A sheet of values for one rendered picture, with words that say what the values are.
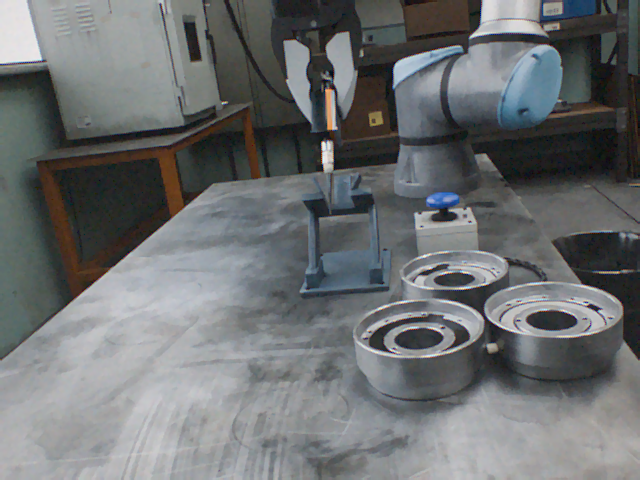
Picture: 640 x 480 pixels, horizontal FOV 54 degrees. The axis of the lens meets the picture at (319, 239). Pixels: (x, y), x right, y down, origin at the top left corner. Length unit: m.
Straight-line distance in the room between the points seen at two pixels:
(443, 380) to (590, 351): 0.11
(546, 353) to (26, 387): 0.46
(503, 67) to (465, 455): 0.64
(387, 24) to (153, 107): 2.20
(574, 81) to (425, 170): 3.69
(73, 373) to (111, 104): 2.27
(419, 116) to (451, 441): 0.68
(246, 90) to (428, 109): 3.44
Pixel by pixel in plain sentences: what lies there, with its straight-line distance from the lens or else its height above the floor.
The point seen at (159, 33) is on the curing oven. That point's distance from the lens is 2.75.
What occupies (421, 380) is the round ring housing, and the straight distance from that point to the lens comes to 0.48.
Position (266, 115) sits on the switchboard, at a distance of 4.41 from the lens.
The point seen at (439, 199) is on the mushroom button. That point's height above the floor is 0.87.
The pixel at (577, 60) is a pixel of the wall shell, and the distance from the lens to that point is 4.69.
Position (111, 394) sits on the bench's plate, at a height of 0.80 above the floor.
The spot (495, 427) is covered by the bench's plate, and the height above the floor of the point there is 0.80.
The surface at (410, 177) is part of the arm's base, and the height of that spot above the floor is 0.83.
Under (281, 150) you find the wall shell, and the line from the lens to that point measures 4.67.
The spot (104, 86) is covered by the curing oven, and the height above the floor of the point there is 1.02.
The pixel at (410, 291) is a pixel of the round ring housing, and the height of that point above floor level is 0.83.
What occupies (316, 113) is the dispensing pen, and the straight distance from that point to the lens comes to 0.67.
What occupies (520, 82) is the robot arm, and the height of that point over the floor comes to 0.98.
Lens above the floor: 1.07
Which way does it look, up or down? 17 degrees down
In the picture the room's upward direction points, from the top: 8 degrees counter-clockwise
